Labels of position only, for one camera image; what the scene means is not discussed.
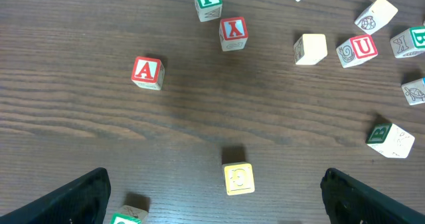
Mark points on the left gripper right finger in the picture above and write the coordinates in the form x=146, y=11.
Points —
x=348, y=200

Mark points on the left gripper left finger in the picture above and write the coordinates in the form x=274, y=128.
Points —
x=83, y=200

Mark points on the green J block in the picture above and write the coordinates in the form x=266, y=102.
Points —
x=129, y=215

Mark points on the plain K block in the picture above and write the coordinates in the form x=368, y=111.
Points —
x=391, y=141

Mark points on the yellow block near left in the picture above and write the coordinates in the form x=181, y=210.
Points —
x=238, y=178

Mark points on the yellow block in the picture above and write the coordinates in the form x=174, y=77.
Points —
x=376, y=16
x=309, y=49
x=238, y=178

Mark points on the blue P block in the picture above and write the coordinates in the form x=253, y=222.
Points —
x=414, y=92

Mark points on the red A block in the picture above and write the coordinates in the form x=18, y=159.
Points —
x=148, y=73

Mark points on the red U block upper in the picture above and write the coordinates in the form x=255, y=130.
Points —
x=356, y=51

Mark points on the yellow block centre left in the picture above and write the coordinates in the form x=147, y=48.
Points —
x=309, y=49

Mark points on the green B block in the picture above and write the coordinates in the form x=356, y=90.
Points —
x=408, y=43

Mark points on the yellow block top centre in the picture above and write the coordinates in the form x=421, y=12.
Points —
x=376, y=16

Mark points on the green F block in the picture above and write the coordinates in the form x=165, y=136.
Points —
x=208, y=10

